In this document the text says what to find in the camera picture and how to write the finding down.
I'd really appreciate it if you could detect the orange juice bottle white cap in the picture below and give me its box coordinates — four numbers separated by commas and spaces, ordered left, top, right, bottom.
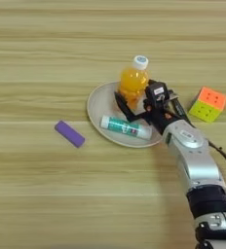
118, 54, 150, 111

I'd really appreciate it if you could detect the colourful puzzle cube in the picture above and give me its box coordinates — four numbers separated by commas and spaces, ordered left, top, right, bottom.
188, 86, 226, 124

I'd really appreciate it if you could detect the purple rectangular eraser block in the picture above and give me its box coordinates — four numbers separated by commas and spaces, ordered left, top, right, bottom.
54, 120, 86, 149

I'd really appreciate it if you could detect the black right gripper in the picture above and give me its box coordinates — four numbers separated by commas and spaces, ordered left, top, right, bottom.
114, 79, 184, 135

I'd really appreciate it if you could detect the green white glue stick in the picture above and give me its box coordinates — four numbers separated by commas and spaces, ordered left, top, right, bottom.
99, 115, 153, 141

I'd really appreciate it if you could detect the beige round plate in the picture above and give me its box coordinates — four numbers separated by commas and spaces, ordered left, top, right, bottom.
86, 81, 165, 149

